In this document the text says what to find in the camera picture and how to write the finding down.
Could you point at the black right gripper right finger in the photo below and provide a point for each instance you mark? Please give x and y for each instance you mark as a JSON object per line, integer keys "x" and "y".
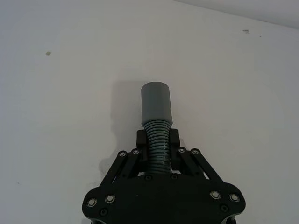
{"x": 187, "y": 163}

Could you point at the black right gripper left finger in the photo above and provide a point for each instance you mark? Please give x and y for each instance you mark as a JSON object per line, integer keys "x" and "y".
{"x": 127, "y": 163}

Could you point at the grey threaded cylinder part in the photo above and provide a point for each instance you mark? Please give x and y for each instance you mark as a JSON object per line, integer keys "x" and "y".
{"x": 156, "y": 105}

